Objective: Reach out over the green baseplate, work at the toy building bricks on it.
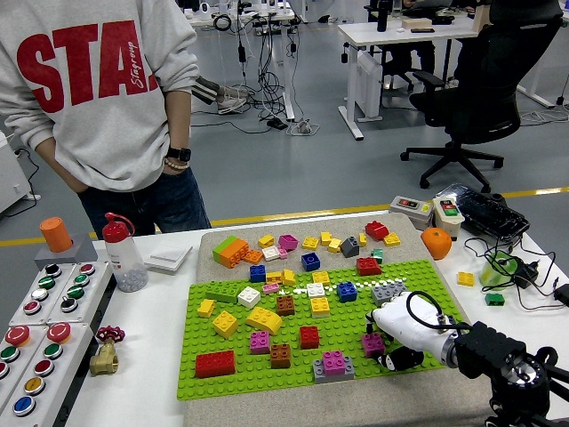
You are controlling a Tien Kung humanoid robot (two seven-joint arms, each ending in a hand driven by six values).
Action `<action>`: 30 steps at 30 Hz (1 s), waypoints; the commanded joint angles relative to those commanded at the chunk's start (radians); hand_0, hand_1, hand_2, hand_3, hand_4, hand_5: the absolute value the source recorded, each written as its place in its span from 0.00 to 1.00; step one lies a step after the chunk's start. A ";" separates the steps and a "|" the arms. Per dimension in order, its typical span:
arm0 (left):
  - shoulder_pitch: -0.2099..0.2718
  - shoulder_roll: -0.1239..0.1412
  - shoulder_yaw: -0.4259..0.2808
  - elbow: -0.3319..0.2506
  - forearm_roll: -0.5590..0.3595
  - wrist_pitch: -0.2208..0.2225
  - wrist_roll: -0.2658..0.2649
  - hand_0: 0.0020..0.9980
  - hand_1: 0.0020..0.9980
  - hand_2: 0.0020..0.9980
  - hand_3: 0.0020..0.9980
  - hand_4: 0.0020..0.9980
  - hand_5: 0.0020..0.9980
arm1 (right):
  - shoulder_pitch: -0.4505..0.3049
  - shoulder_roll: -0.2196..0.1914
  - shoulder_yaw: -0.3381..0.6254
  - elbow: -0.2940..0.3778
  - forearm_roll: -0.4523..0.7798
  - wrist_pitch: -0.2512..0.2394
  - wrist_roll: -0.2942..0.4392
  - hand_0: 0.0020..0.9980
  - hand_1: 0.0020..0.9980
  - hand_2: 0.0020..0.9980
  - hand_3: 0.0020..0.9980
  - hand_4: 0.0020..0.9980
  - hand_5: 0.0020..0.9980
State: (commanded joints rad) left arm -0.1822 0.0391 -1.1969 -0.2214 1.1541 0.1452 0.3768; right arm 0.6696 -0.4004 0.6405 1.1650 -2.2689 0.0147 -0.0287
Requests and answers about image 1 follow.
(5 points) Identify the yellow curved toy brick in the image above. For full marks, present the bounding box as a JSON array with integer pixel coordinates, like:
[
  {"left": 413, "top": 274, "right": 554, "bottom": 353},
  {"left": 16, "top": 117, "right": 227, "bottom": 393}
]
[{"left": 244, "top": 306, "right": 284, "bottom": 335}]

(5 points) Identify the white desk with cables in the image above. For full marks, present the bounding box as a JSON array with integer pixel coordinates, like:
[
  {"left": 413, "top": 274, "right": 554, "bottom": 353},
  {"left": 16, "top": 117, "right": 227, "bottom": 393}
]
[{"left": 177, "top": 6, "right": 297, "bottom": 122}]

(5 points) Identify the red square toy brick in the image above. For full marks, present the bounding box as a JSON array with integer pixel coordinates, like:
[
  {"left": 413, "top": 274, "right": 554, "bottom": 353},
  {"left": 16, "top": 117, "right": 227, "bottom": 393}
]
[
  {"left": 355, "top": 256, "right": 383, "bottom": 277},
  {"left": 299, "top": 326, "right": 320, "bottom": 350}
]

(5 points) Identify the black clear plastic tray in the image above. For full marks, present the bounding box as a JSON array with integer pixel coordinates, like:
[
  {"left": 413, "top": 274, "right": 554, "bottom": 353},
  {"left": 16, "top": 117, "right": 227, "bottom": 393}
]
[{"left": 433, "top": 183, "right": 531, "bottom": 244}]

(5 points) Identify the person behind desk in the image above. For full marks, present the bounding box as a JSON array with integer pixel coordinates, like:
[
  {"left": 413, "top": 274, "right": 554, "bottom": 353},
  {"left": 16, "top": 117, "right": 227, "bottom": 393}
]
[{"left": 382, "top": 42, "right": 437, "bottom": 93}]

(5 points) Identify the black power adapter with cord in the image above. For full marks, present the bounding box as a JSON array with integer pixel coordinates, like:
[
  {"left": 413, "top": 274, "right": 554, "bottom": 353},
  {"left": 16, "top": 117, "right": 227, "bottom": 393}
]
[{"left": 464, "top": 237, "right": 559, "bottom": 312}]

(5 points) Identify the magenta square toy brick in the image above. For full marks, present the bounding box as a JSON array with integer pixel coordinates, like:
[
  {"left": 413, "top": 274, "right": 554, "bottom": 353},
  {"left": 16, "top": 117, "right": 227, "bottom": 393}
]
[
  {"left": 249, "top": 330, "right": 271, "bottom": 355},
  {"left": 360, "top": 332, "right": 386, "bottom": 359},
  {"left": 322, "top": 350, "right": 348, "bottom": 377}
]

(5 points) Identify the seated person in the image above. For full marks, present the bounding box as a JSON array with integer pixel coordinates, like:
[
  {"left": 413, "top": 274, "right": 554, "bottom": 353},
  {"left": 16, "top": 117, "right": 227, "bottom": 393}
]
[{"left": 190, "top": 75, "right": 250, "bottom": 116}]

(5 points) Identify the grey four-button control box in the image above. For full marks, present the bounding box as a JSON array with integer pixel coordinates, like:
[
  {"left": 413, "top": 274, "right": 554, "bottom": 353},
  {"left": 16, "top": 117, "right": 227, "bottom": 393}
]
[{"left": 8, "top": 262, "right": 77, "bottom": 327}]

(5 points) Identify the white start-stop switch box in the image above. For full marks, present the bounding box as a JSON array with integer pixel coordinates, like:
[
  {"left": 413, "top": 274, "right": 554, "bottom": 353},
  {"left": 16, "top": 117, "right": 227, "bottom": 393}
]
[{"left": 432, "top": 197, "right": 466, "bottom": 241}]

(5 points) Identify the grey-brown cushion mat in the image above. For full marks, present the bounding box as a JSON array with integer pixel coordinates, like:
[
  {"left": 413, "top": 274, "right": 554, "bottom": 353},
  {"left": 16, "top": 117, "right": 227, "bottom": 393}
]
[{"left": 181, "top": 212, "right": 515, "bottom": 427}]

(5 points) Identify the clear bottle red cap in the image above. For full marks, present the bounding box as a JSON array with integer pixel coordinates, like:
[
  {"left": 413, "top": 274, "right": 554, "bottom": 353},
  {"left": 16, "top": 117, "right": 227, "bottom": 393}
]
[{"left": 101, "top": 212, "right": 149, "bottom": 294}]

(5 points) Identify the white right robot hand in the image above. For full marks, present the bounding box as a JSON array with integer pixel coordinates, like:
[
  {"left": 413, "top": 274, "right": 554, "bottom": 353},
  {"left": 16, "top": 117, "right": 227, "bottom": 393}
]
[{"left": 365, "top": 291, "right": 451, "bottom": 373}]

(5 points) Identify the white cabinet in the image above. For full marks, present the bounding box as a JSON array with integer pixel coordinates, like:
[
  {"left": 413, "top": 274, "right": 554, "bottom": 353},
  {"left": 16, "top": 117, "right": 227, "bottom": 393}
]
[{"left": 0, "top": 133, "right": 41, "bottom": 214}]

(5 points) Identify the red sloped toy brick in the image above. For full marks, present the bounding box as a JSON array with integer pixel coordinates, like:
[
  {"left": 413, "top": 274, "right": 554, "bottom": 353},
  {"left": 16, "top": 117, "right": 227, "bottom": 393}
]
[{"left": 365, "top": 220, "right": 389, "bottom": 242}]

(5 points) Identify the grey arch toy brick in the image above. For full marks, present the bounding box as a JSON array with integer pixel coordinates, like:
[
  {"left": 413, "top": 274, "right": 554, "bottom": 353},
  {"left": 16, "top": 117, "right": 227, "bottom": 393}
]
[{"left": 312, "top": 355, "right": 357, "bottom": 384}]

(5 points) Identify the orange cylinder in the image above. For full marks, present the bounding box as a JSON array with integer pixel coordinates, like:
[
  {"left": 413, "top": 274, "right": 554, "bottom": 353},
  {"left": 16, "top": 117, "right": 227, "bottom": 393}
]
[{"left": 38, "top": 216, "right": 74, "bottom": 254}]

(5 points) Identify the light wooden board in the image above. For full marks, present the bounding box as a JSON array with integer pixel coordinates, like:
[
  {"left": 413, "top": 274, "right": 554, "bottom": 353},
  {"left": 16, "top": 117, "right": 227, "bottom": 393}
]
[{"left": 471, "top": 3, "right": 493, "bottom": 33}]

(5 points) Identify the green tape roll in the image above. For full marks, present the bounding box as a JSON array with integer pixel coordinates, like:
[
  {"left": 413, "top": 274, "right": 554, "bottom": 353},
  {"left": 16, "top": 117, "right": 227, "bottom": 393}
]
[{"left": 479, "top": 251, "right": 519, "bottom": 291}]

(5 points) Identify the white wall switch plate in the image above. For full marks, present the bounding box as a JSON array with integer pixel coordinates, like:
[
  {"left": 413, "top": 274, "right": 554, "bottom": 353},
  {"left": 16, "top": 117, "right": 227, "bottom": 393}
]
[{"left": 144, "top": 246, "right": 193, "bottom": 275}]

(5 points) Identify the lime long toy brick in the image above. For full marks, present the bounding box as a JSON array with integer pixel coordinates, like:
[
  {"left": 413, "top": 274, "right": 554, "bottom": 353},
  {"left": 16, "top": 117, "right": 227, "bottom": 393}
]
[
  {"left": 204, "top": 280, "right": 241, "bottom": 304},
  {"left": 212, "top": 235, "right": 241, "bottom": 263}
]

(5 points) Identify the grey emergency-stop five-button box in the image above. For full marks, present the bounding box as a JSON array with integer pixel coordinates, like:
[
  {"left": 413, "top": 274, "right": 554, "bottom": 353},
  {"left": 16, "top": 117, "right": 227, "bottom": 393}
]
[{"left": 0, "top": 322, "right": 95, "bottom": 427}]

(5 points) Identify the green studded baseplate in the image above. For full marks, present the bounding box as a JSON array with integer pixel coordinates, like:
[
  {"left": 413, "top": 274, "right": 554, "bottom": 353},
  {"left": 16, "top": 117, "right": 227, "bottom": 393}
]
[{"left": 176, "top": 258, "right": 486, "bottom": 402}]

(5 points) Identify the brass valve red handwheel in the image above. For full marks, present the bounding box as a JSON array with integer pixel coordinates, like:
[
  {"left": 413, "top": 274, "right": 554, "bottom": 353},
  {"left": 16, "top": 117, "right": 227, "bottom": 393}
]
[{"left": 89, "top": 326, "right": 126, "bottom": 378}]

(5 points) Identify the grey start-stop switch box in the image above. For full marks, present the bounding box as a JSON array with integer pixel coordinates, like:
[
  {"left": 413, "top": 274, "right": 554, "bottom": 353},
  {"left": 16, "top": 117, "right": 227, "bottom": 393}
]
[{"left": 389, "top": 195, "right": 435, "bottom": 230}]

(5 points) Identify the white computer case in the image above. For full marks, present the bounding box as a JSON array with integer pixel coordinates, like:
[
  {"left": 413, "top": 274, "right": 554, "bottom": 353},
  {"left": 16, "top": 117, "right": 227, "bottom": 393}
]
[{"left": 355, "top": 52, "right": 383, "bottom": 124}]

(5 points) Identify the orange fruit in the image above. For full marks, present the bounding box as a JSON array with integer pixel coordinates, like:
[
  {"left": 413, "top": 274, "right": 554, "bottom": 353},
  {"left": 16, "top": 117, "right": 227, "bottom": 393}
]
[{"left": 421, "top": 227, "right": 453, "bottom": 261}]

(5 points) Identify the black office chair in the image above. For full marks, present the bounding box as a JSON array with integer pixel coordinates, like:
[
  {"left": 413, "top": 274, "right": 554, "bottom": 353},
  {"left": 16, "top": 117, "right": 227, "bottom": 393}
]
[{"left": 399, "top": 0, "right": 565, "bottom": 193}]

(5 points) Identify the grey key-switch control box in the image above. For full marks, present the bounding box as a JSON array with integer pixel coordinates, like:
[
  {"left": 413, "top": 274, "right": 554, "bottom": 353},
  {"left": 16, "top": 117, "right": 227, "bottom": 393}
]
[{"left": 46, "top": 261, "right": 115, "bottom": 325}]

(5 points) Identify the orange long toy brick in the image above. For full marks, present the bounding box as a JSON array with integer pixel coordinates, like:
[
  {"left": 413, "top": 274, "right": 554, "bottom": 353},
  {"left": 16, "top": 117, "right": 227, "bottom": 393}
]
[{"left": 218, "top": 238, "right": 251, "bottom": 270}]

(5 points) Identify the grey block holder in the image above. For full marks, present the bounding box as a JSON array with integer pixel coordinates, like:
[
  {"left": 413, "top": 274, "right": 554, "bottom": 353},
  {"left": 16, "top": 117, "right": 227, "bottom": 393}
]
[{"left": 34, "top": 231, "right": 99, "bottom": 270}]

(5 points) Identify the grey emergency-stop control box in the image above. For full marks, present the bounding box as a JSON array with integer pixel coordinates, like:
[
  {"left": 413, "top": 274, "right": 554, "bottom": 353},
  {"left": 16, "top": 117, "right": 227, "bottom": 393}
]
[{"left": 0, "top": 324, "right": 49, "bottom": 401}]

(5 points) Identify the red long toy brick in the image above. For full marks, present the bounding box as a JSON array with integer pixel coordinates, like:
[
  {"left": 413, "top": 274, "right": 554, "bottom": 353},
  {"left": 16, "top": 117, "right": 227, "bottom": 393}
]
[{"left": 195, "top": 350, "right": 236, "bottom": 380}]

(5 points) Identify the standing person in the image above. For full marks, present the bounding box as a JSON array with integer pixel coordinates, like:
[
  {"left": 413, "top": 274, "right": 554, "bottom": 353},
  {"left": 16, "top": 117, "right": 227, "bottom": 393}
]
[{"left": 0, "top": 0, "right": 212, "bottom": 241}]

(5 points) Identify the grey long toy brick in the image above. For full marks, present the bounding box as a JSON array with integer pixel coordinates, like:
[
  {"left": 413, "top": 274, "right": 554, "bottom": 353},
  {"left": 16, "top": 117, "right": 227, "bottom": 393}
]
[{"left": 371, "top": 281, "right": 411, "bottom": 307}]

